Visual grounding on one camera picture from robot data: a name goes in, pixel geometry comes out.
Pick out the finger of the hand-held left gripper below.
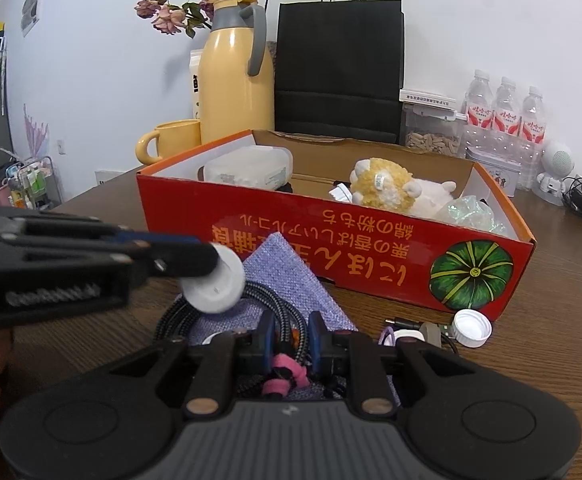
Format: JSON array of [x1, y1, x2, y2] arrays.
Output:
[[1, 214, 209, 256], [21, 241, 222, 281]]

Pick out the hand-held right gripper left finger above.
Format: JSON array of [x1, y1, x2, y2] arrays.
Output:
[[108, 309, 278, 421]]

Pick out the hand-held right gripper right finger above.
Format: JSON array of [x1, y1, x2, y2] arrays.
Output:
[[307, 311, 476, 418]]

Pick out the white round device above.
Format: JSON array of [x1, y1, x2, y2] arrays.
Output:
[[178, 242, 246, 315]]

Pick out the black braided cable pink strap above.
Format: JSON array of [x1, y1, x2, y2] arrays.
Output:
[[153, 281, 349, 401]]

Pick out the purple woven pouch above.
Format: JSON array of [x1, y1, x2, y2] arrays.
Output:
[[191, 245, 402, 408]]

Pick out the red cardboard box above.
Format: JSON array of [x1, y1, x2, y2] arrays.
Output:
[[136, 129, 538, 323]]

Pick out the white charger with black cable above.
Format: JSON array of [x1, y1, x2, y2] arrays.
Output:
[[378, 316, 459, 353]]

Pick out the white plastic jar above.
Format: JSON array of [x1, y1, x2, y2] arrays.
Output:
[[203, 146, 294, 192]]

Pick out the yellow plush toy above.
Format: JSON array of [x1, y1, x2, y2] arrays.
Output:
[[348, 157, 424, 211]]

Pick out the clear bubble wrap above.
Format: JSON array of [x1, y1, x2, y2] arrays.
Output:
[[441, 195, 509, 238]]

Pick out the yellow mug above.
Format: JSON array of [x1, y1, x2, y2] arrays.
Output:
[[136, 119, 202, 166]]

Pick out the white ribbed bottle cap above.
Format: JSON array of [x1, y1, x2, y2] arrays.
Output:
[[452, 308, 492, 349]]

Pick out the white carton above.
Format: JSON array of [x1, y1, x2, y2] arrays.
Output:
[[189, 49, 206, 121]]

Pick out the yellow thermos jug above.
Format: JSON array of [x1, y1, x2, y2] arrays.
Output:
[[200, 0, 276, 145]]

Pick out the clear container of seeds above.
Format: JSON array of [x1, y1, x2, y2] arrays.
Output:
[[402, 100, 464, 157]]

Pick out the white printed tin box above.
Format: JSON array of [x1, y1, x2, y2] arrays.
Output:
[[463, 146, 522, 197]]

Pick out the black paper bag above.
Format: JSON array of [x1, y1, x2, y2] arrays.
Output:
[[275, 0, 406, 146]]

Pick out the flat white card box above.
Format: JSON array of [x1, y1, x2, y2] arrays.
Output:
[[399, 88, 458, 107]]

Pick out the clear water bottle red label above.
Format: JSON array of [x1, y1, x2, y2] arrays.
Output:
[[518, 85, 546, 192], [463, 69, 496, 148], [491, 76, 523, 151]]

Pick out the white robot-shaped speaker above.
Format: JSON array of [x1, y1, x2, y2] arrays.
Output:
[[536, 141, 576, 207]]

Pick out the wire storage cart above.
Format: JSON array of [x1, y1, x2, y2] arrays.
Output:
[[0, 155, 64, 211]]

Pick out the purple wall decal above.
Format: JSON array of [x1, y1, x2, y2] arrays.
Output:
[[22, 102, 52, 161]]

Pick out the wall poster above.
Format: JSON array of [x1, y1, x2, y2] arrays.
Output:
[[21, 0, 42, 38]]

